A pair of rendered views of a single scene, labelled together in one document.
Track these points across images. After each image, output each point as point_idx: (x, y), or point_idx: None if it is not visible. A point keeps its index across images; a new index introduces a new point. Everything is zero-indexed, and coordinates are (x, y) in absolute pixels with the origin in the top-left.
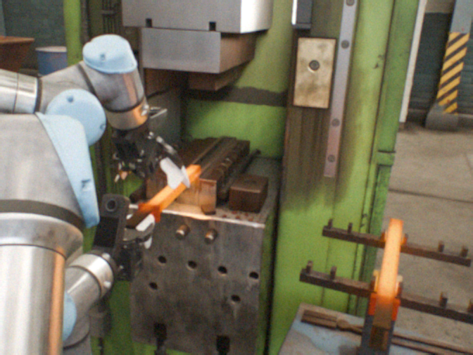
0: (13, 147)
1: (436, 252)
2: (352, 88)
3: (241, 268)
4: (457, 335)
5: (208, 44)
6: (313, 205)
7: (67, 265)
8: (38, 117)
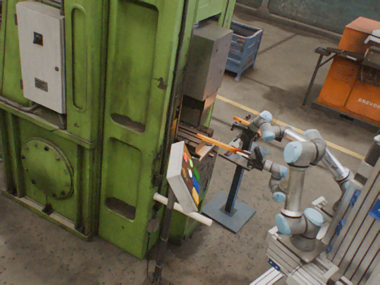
0: (320, 135)
1: (247, 119)
2: None
3: (215, 154)
4: None
5: (215, 94)
6: (203, 125)
7: (4, 267)
8: (315, 131)
